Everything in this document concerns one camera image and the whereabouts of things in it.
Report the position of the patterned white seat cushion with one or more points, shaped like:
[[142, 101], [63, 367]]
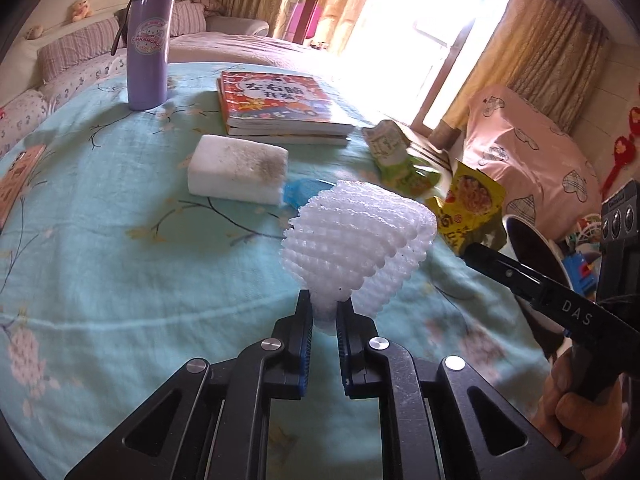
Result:
[[85, 80], [20, 120]]

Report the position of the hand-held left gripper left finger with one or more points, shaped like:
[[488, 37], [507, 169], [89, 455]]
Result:
[[305, 340]]

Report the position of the orange picture book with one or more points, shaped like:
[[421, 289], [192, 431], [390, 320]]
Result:
[[280, 100]]

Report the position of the beige chaise sofa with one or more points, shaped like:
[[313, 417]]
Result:
[[240, 42]]

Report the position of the pink heart print cover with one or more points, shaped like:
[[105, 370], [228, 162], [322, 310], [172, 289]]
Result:
[[530, 160]]

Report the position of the white pillow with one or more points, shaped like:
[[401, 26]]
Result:
[[25, 62]]

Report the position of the purple drink bottle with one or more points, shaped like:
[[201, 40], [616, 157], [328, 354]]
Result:
[[147, 55]]

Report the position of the white sponge block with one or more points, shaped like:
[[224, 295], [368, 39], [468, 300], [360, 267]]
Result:
[[235, 167]]

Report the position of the pile of colourful toys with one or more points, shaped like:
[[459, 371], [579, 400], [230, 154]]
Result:
[[582, 260]]

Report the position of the small white plush toy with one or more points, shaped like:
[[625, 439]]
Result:
[[34, 32]]

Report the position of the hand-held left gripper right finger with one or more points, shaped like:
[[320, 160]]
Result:
[[342, 355]]

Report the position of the green white pouch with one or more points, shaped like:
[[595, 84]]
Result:
[[395, 160]]

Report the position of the white rimmed trash bin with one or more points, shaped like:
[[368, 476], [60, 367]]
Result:
[[535, 250]]

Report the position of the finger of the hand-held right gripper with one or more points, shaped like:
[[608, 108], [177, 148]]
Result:
[[505, 270]]

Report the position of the yellow noodle packet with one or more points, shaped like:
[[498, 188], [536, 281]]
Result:
[[470, 195]]

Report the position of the person's right hand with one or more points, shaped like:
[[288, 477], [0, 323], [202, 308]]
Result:
[[575, 420]]

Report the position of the red heart wall decoration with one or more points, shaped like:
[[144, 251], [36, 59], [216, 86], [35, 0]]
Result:
[[622, 155]]

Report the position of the white foam fruit net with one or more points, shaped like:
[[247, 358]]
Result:
[[350, 230]]

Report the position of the striped pink pillow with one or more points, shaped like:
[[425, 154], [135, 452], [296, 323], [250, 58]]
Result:
[[187, 20], [80, 50]]

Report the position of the blue plastic piece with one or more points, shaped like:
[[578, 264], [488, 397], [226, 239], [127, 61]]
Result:
[[300, 193]]

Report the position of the beige plush bear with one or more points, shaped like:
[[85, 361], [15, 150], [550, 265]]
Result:
[[81, 9]]

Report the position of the thin book under picture book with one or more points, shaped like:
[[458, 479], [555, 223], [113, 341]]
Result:
[[290, 139]]

